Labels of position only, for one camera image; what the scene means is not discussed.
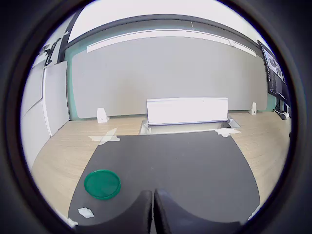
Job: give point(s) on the dark grey mat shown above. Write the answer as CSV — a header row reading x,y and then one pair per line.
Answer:
x,y
170,161

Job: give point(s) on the white side partition panel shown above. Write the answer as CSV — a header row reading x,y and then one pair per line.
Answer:
x,y
48,97

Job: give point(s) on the round green lid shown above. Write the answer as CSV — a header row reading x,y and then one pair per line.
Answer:
x,y
102,184

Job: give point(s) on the black computer monitor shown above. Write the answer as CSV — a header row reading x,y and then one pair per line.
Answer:
x,y
275,73

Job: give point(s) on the grey desk partition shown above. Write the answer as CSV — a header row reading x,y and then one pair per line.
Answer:
x,y
158,78

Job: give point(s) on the small white plastic terminal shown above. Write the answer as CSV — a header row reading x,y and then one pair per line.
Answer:
x,y
85,212

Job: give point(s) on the white masking tape cross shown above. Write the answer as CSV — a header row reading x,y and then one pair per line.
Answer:
x,y
254,212
106,138
72,221
226,132

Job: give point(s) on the white partition foot bracket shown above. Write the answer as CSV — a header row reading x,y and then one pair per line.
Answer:
x,y
254,109
102,115

